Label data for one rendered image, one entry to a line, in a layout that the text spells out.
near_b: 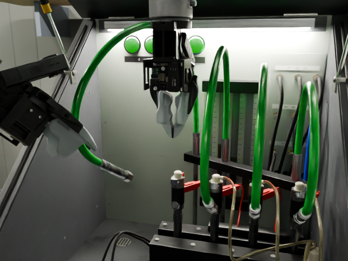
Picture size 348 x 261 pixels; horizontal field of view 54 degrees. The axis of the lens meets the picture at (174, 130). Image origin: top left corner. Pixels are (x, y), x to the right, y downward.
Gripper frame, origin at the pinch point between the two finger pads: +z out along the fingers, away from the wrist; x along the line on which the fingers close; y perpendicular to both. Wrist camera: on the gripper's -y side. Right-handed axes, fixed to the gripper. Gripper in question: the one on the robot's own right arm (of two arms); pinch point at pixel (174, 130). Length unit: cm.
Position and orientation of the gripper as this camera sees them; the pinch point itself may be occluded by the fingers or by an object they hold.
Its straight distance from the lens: 66.5
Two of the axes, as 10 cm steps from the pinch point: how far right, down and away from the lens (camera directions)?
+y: -2.5, 2.4, -9.4
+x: 9.7, 0.7, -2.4
